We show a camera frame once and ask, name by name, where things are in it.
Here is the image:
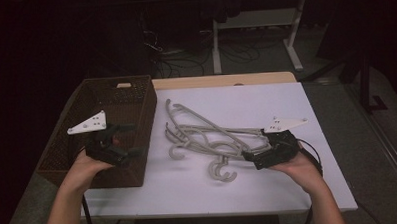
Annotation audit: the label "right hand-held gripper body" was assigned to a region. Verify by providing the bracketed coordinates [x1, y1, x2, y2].
[252, 115, 312, 171]

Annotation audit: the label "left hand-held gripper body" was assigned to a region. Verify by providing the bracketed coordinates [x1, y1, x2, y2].
[65, 108, 131, 170]

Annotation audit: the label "brown wicker basket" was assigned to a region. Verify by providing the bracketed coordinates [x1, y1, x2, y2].
[31, 74, 161, 192]

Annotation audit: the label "grey plastic clothes hanger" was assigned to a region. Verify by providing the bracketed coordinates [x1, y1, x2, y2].
[165, 121, 273, 185]
[164, 95, 253, 161]
[164, 119, 272, 161]

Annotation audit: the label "person's left hand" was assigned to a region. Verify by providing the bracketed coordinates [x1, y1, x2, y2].
[59, 148, 116, 195]

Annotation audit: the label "person's right hand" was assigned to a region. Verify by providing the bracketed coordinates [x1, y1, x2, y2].
[268, 150, 324, 195]

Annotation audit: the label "white sheet table cover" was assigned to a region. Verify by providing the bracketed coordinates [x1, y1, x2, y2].
[77, 80, 359, 221]

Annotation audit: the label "black metal stand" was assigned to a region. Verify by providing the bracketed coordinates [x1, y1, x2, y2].
[356, 49, 390, 114]

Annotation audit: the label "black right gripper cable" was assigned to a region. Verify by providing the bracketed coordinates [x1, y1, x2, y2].
[296, 137, 325, 224]

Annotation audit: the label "black floor cables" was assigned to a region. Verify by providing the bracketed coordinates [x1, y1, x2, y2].
[139, 8, 273, 80]

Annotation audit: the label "metal floor rail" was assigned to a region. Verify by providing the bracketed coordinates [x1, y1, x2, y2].
[347, 81, 397, 201]

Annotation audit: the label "white metal table frame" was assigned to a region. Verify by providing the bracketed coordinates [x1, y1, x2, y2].
[210, 0, 310, 75]

